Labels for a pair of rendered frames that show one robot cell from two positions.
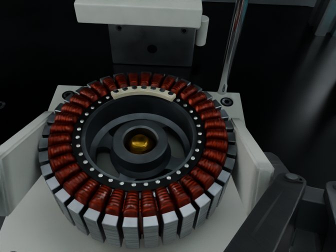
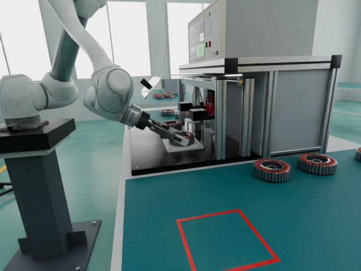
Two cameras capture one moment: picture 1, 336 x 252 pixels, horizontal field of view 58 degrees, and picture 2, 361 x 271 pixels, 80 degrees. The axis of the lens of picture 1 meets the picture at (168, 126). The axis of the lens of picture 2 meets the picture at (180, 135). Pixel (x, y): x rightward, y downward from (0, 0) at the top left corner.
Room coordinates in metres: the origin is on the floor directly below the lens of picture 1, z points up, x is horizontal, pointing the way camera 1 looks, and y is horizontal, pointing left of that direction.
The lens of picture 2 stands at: (-0.07, -0.87, 1.08)
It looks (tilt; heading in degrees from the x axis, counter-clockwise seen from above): 17 degrees down; 79
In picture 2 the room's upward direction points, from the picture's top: 2 degrees counter-clockwise
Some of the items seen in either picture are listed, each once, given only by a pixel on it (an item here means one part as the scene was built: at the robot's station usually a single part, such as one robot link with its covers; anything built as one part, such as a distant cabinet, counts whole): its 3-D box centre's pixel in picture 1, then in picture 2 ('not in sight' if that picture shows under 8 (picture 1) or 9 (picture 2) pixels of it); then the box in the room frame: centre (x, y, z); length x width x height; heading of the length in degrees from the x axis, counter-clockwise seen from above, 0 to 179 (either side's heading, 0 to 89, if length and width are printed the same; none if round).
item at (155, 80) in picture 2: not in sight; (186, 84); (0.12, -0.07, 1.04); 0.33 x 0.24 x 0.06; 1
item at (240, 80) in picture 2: not in sight; (210, 79); (0.29, 0.14, 1.04); 0.62 x 0.02 x 0.03; 91
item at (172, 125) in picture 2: not in sight; (171, 125); (0.11, 0.26, 0.80); 0.11 x 0.11 x 0.04
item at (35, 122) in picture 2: not in sight; (21, 122); (-0.67, 0.40, 0.85); 0.22 x 0.18 x 0.06; 88
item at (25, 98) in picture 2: not in sight; (20, 95); (-0.66, 0.43, 0.99); 0.18 x 0.16 x 0.22; 47
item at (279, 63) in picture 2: not in sight; (238, 66); (0.43, 0.14, 1.09); 0.68 x 0.44 x 0.05; 91
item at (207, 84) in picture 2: not in sight; (194, 82); (0.21, 0.14, 1.03); 0.62 x 0.01 x 0.03; 91
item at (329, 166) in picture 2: not in sight; (316, 163); (0.50, -0.30, 0.77); 0.11 x 0.11 x 0.04
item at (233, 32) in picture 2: not in sight; (241, 37); (0.43, 0.13, 1.22); 0.44 x 0.39 x 0.20; 91
